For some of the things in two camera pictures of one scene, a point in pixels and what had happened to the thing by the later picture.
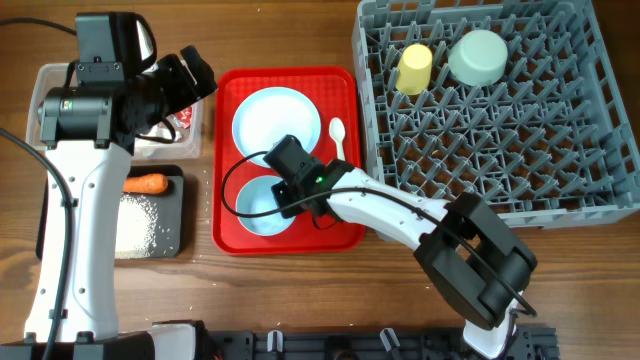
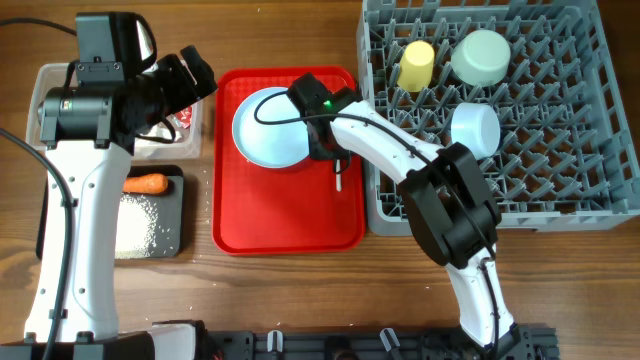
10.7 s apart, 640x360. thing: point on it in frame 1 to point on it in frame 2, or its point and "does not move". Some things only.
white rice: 136,227 does not move
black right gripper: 280,192 to 318,153
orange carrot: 145,184 does not move
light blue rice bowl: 256,196 to 476,126
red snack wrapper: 185,117 does not move
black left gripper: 187,76 does not move
